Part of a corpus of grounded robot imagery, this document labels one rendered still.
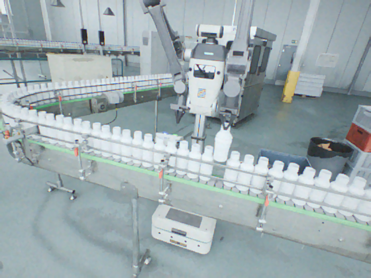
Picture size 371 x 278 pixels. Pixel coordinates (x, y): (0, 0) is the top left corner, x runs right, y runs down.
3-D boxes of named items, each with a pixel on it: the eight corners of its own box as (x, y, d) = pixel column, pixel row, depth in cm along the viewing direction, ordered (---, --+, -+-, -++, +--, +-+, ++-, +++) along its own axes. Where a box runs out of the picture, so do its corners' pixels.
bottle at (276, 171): (259, 192, 92) (268, 160, 85) (267, 188, 95) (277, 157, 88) (269, 200, 87) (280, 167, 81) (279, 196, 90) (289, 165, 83)
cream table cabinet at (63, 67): (99, 102, 544) (95, 55, 495) (114, 107, 513) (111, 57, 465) (55, 110, 459) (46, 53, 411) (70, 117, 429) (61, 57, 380)
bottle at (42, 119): (55, 138, 121) (50, 112, 115) (45, 142, 116) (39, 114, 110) (50, 136, 124) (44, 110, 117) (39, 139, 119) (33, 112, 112)
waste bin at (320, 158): (297, 192, 259) (315, 147, 233) (291, 174, 299) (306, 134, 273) (337, 202, 249) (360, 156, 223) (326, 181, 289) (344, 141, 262)
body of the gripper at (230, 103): (238, 108, 86) (242, 90, 83) (236, 114, 77) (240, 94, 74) (222, 105, 87) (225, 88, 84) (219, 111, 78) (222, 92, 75)
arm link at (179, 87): (187, 73, 112) (172, 77, 114) (183, 66, 101) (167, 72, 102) (193, 94, 113) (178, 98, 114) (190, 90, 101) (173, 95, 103)
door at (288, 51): (273, 85, 1155) (283, 44, 1068) (273, 85, 1163) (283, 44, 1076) (292, 87, 1132) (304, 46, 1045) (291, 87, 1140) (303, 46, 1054)
